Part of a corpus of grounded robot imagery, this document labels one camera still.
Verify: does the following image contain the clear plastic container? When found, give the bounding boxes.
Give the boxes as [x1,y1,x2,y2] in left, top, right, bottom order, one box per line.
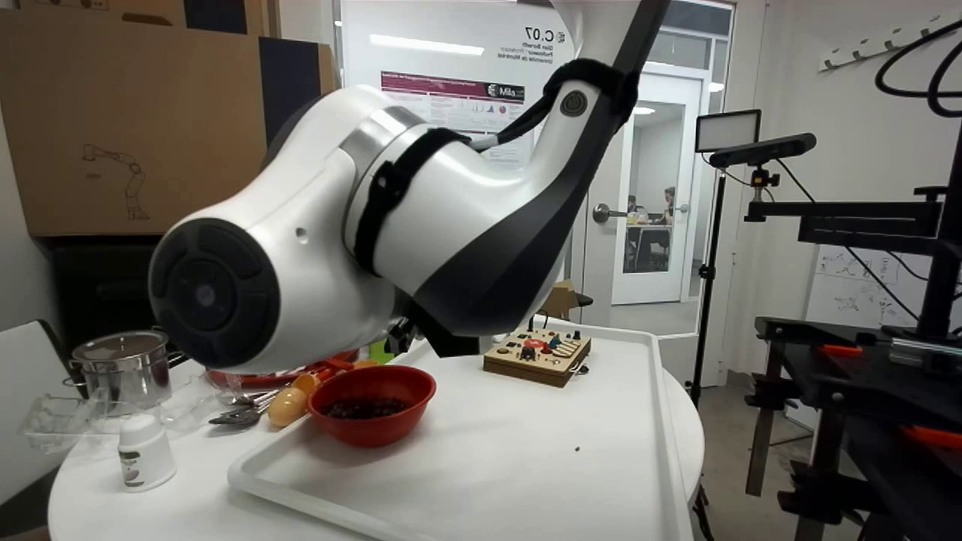
[22,385,233,457]

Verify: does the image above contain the black light stand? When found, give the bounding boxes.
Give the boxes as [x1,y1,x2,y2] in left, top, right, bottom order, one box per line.
[686,147,728,405]

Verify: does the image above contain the LED light panel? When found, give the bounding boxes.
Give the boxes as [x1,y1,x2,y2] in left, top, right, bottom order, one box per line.
[695,106,764,157]

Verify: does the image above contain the wooden switch busy board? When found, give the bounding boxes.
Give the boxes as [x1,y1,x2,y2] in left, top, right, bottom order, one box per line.
[480,313,596,390]

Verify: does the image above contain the small white bottle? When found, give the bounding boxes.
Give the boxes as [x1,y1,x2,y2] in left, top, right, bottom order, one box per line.
[113,411,181,497]

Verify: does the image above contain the white chair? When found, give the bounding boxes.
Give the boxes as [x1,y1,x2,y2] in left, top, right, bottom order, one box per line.
[0,320,82,508]

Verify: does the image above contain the white plastic tray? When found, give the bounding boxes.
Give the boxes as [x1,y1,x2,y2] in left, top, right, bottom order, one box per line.
[226,321,697,541]

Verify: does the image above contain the orange handled black clamp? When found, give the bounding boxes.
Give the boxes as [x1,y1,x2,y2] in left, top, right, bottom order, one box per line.
[813,342,869,366]
[899,424,962,457]

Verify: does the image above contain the white door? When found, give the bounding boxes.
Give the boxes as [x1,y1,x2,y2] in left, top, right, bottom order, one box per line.
[590,58,708,310]

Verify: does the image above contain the purple white poster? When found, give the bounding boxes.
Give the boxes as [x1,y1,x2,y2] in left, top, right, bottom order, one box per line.
[375,66,529,110]

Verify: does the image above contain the red bowl with beans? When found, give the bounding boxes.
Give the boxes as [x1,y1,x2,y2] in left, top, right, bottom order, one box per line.
[302,363,438,453]

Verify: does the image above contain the small cardboard box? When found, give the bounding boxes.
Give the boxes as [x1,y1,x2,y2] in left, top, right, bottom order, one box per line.
[539,280,596,324]

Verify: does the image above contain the black stereo camera bar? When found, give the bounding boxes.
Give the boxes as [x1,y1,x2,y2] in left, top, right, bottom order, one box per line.
[707,131,820,171]

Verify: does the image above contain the white display panel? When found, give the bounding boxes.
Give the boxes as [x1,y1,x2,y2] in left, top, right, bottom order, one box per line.
[335,0,584,145]

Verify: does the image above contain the metal utensils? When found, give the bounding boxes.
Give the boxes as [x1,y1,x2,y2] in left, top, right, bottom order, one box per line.
[203,387,279,437]

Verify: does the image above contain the black mounting bar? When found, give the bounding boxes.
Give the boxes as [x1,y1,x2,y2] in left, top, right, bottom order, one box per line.
[743,184,952,255]

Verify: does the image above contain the clear glass pitcher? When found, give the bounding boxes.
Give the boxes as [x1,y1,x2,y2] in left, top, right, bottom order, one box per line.
[63,324,185,416]

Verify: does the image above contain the black cabinet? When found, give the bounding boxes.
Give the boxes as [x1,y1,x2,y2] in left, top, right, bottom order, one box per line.
[42,231,203,354]

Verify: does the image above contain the large cardboard sheet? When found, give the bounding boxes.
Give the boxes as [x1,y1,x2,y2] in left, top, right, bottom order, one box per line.
[0,0,342,241]

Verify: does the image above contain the whiteboard with drawings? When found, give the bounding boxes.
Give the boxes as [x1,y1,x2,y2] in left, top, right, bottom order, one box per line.
[801,245,962,336]

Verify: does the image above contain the orange toy carrot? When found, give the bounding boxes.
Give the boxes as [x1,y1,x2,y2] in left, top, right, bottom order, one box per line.
[262,369,325,433]

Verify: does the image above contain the thick black cable hose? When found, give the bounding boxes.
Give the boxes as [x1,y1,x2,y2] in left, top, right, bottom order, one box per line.
[871,12,962,120]

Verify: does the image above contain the white wall hook rail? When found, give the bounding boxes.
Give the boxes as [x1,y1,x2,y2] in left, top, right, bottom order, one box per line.
[818,15,962,75]

